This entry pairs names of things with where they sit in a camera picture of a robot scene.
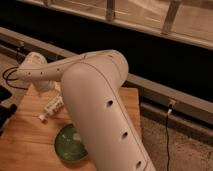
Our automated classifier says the black coiled cable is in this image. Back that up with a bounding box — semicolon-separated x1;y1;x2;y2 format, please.
2;65;29;90

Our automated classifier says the small white bottle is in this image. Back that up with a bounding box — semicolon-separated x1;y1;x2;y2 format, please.
38;95;64;122

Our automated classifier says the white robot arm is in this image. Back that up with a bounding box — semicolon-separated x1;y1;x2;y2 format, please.
17;50;156;171

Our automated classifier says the green ceramic bowl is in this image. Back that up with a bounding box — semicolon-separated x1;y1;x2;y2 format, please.
54;124;88;163

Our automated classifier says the black device at left edge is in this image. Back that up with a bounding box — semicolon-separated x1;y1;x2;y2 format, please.
0;85;17;135

